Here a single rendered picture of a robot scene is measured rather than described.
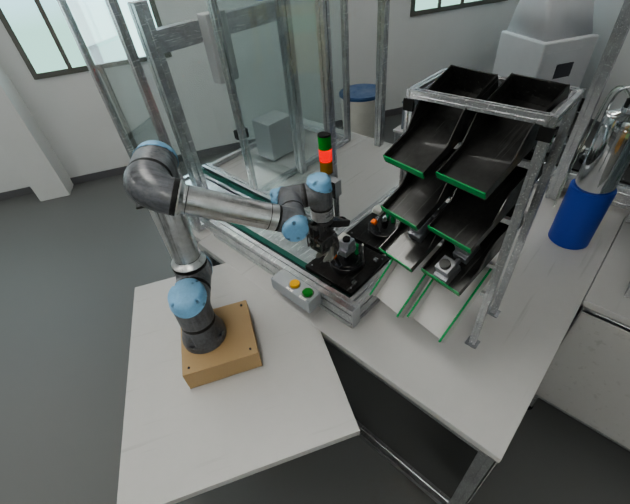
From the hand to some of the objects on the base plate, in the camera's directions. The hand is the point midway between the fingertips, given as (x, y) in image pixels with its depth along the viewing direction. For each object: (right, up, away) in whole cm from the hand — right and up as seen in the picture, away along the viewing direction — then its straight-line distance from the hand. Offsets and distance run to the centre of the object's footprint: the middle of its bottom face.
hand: (330, 257), depth 135 cm
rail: (-22, -7, +26) cm, 35 cm away
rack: (+43, -18, +5) cm, 47 cm away
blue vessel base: (+106, +8, +26) cm, 110 cm away
